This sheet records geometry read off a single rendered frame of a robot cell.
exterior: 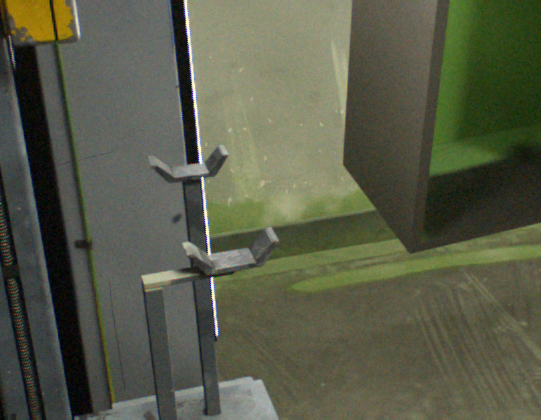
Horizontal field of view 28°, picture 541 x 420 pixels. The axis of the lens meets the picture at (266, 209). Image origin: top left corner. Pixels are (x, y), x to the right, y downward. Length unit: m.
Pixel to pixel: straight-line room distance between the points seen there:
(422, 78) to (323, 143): 1.10
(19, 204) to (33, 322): 0.12
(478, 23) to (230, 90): 0.89
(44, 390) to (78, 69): 0.53
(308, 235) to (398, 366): 0.60
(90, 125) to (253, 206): 1.62
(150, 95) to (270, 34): 1.73
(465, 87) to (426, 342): 0.65
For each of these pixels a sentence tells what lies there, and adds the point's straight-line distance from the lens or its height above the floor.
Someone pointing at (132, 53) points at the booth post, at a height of 1.12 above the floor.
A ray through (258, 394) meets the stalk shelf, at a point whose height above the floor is 0.79.
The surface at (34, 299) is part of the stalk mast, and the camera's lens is 0.98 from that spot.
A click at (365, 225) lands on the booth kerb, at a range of 3.12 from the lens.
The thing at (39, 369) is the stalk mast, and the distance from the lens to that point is 1.02.
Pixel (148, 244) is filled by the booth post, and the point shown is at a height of 0.84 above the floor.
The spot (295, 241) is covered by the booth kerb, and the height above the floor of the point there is 0.11.
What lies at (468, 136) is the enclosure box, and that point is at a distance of 2.64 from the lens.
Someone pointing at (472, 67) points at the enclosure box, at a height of 0.72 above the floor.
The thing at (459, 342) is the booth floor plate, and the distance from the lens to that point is 2.74.
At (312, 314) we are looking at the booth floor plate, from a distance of 2.85.
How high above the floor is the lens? 1.53
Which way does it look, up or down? 26 degrees down
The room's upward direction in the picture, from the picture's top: 4 degrees counter-clockwise
